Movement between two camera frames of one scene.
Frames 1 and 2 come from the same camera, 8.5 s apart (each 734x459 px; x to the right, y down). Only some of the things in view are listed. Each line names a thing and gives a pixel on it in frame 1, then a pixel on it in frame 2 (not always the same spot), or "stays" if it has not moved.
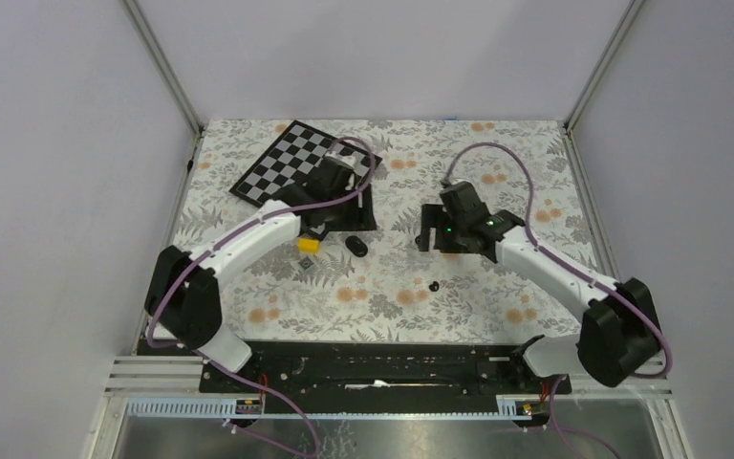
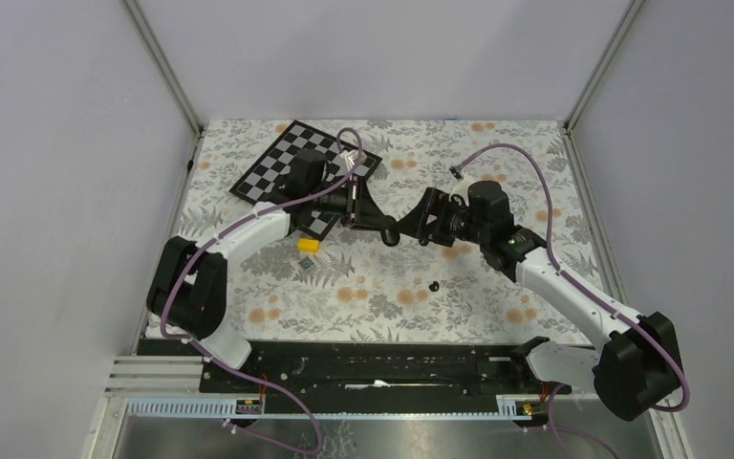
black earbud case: (356, 246) → (390, 235)
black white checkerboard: (294, 157) stays
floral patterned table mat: (379, 285) stays
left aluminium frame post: (152, 46) stays
